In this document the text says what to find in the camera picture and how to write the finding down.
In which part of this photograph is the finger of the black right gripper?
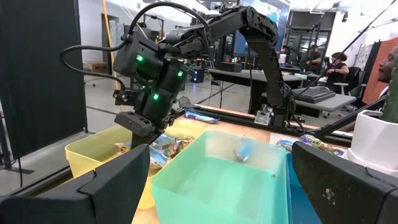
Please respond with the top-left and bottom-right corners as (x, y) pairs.
(130, 129), (165, 150)

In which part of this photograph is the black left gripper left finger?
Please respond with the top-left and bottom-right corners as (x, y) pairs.
(0, 143), (150, 224)

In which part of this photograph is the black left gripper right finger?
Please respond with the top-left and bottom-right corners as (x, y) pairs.
(291, 140), (398, 224)

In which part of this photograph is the light blue granola bar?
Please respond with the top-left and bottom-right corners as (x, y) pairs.
(275, 139), (294, 151)
(149, 134), (175, 170)

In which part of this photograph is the silver brown granola bar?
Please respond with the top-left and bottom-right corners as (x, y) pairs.
(167, 138), (194, 154)
(116, 141), (132, 155)

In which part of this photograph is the bright blue granola bar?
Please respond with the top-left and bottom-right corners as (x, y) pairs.
(233, 136), (255, 163)
(184, 110), (220, 124)

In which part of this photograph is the blue plastic bin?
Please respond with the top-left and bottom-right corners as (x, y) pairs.
(284, 152), (323, 224)

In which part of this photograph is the yellow translucent plastic bin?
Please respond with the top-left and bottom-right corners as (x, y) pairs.
(64, 119), (208, 210)

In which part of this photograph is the black computer tower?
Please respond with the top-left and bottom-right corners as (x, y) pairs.
(191, 67), (206, 83)

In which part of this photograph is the white hexagonal plant pot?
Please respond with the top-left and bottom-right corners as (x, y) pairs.
(346, 109), (398, 177)

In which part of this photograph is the brown cardboard box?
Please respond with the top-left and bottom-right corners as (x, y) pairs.
(82, 61), (109, 73)

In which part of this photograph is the green translucent plastic bin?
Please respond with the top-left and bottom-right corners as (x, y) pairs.
(151, 129), (292, 224)

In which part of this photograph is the dark office desk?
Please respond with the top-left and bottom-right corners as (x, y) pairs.
(207, 67), (313, 94)

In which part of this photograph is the grey keyboard desk tray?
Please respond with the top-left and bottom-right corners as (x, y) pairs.
(260, 90), (358, 113)

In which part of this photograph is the black computer keyboard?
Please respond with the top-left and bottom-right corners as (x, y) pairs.
(292, 86), (337, 105)

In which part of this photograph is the orange room divider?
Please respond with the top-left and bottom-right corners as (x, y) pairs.
(361, 36), (398, 105)

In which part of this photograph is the black partition panel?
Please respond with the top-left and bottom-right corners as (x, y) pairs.
(0, 0), (88, 175)

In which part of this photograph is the person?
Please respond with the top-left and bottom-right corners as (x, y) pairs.
(306, 44), (324, 72)
(325, 51), (351, 85)
(377, 45), (398, 97)

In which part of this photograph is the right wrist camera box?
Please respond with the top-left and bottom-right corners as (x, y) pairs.
(114, 111), (155, 138)

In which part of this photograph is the black wire fan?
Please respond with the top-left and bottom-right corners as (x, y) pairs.
(177, 95), (192, 109)

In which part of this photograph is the yellow hanging cable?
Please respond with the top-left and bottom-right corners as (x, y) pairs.
(101, 0), (121, 91)

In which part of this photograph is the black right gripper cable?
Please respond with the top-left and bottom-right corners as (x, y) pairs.
(59, 1), (215, 94)

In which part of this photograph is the blue wall screen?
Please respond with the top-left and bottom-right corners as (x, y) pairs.
(233, 0), (292, 58)

